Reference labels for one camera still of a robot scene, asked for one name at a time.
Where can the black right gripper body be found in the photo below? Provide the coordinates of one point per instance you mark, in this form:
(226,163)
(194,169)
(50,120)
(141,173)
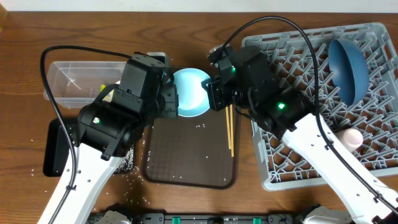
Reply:
(226,94)

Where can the light blue rice bowl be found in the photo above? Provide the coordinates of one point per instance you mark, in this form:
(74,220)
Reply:
(192,98)

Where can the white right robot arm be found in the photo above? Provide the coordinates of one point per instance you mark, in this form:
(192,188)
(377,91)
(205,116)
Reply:
(246,81)

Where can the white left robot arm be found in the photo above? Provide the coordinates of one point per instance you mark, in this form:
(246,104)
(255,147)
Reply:
(106,129)

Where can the dark blue plate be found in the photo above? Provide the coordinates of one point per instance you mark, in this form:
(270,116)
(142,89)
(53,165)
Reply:
(350,71)

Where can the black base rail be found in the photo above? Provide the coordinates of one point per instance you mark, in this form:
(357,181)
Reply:
(315,214)

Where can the clear plastic bin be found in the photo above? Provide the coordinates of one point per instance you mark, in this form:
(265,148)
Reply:
(75,84)

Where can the spilled white rice pile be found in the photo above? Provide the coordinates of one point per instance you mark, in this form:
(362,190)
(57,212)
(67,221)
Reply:
(127,162)

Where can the yellow foil snack wrapper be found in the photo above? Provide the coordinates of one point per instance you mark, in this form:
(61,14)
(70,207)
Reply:
(106,97)

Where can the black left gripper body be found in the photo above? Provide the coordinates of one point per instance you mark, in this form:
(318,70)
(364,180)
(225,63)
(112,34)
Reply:
(168,101)

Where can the dark brown serving tray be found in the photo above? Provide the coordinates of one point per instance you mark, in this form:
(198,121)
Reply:
(190,151)

